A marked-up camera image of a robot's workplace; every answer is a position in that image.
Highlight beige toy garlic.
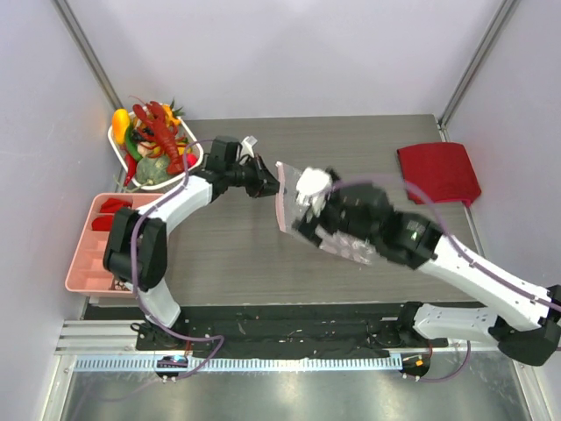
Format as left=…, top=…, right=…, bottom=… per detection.
left=137, top=144, right=151, bottom=158

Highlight white plastic basket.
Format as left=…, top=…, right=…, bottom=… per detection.
left=107, top=118, right=204, bottom=193

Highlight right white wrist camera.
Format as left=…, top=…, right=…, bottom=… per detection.
left=295, top=167, right=332, bottom=217

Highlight red felt pieces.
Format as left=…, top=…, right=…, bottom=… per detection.
left=91, top=197, right=132, bottom=232

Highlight black toy grapes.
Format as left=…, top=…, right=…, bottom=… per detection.
left=131, top=129, right=149, bottom=144

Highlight clear zip top bag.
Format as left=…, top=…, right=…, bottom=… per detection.
left=275, top=161, right=377, bottom=266

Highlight yellow orange toy pepper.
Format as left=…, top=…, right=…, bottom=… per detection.
left=111, top=108, right=131, bottom=145

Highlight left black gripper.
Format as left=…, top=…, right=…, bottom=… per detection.
left=226, top=153, right=288, bottom=199

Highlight green toy pumpkin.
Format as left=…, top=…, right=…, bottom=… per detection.
left=135, top=155, right=172, bottom=186

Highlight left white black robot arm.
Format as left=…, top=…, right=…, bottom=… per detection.
left=103, top=136, right=280, bottom=350

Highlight red toy chili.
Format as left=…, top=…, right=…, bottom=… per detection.
left=123, top=153, right=137, bottom=187

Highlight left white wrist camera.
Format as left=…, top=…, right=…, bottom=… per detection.
left=240, top=136, right=258, bottom=157

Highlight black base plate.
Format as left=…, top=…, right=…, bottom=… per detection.
left=82, top=302, right=502, bottom=361

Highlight red folded cloth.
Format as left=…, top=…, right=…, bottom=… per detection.
left=396, top=142, right=482, bottom=207

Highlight pink compartment tray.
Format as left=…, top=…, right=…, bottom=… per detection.
left=65, top=193, right=160, bottom=298

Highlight green toy chili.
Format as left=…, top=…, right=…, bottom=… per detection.
left=124, top=125, right=142, bottom=161

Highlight red plastic lobster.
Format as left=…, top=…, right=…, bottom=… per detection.
left=132, top=101, right=187, bottom=175

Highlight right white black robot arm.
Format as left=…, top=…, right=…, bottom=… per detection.
left=291, top=168, right=560, bottom=367

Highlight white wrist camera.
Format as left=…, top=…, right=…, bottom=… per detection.
left=295, top=167, right=332, bottom=217
left=240, top=136, right=258, bottom=157

